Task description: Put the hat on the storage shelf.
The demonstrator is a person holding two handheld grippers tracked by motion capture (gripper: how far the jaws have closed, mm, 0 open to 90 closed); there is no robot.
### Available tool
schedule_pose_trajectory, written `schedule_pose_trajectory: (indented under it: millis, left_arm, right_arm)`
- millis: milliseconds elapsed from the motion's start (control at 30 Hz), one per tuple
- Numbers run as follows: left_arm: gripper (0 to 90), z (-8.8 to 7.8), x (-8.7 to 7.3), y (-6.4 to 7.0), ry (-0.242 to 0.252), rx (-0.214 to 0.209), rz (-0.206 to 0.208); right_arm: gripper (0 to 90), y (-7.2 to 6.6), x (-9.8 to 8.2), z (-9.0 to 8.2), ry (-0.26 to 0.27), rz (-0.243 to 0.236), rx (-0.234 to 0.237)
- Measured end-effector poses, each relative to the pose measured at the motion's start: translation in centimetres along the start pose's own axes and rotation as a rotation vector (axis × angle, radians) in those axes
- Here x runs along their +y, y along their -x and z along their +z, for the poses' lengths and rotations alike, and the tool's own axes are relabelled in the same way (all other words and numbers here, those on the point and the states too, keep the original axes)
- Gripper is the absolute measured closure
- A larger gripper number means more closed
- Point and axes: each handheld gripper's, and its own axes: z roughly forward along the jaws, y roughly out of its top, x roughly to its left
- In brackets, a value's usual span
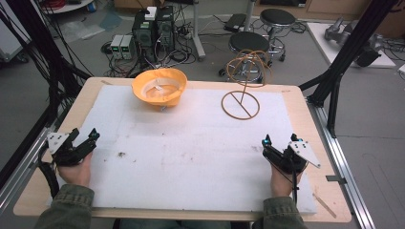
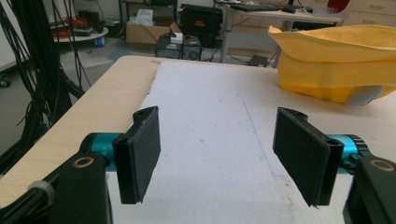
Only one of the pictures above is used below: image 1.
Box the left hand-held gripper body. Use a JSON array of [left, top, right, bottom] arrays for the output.
[[46, 131, 97, 167]]

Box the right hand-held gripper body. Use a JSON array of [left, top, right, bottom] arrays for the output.
[[262, 139, 322, 176]]

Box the brown wire hat stand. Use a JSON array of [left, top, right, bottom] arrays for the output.
[[220, 49, 274, 121]]

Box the orange bucket hat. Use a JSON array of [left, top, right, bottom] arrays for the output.
[[131, 67, 188, 112]]

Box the person's left hand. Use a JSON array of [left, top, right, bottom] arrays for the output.
[[56, 152, 94, 188]]

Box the person's right hand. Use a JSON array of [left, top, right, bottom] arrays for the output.
[[269, 162, 304, 198]]

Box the grey tape piece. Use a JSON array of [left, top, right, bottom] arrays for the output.
[[325, 174, 348, 186]]

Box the thin wooden stick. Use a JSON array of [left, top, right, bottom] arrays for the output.
[[312, 192, 338, 219]]

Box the white foam mat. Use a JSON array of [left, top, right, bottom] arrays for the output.
[[47, 84, 318, 215]]

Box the white board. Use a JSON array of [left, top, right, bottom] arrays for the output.
[[306, 21, 397, 70]]

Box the grey power supply unit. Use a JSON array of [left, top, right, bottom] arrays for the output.
[[120, 33, 137, 61], [109, 33, 125, 60]]

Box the black round stool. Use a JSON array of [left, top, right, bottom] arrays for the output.
[[218, 31, 272, 79], [259, 8, 297, 63]]

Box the grey equipment case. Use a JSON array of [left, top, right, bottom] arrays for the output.
[[0, 17, 32, 64]]

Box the black computer tower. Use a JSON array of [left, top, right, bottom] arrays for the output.
[[131, 10, 159, 64], [155, 5, 177, 54]]

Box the grey robot part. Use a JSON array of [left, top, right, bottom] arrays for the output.
[[324, 17, 385, 49]]

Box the black flat box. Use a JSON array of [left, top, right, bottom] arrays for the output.
[[223, 12, 248, 33]]

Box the white round table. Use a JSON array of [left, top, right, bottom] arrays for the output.
[[40, 0, 97, 15]]

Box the grey metal stand leg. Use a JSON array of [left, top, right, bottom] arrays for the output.
[[189, 0, 207, 63]]

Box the white box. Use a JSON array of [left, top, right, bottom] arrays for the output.
[[144, 6, 159, 22]]

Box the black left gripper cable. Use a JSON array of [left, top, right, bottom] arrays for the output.
[[36, 148, 62, 200]]

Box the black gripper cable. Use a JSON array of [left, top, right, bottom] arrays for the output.
[[36, 148, 62, 200], [280, 152, 301, 205]]

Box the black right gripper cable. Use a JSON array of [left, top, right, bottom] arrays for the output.
[[280, 152, 301, 205]]

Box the aluminium rail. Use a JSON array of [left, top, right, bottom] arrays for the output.
[[306, 96, 377, 229], [0, 124, 53, 213]]

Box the black metal frame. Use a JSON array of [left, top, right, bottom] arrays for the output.
[[298, 0, 400, 139], [0, 0, 94, 192]]

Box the tangle of floor cables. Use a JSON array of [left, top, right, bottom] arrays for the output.
[[100, 12, 204, 78]]

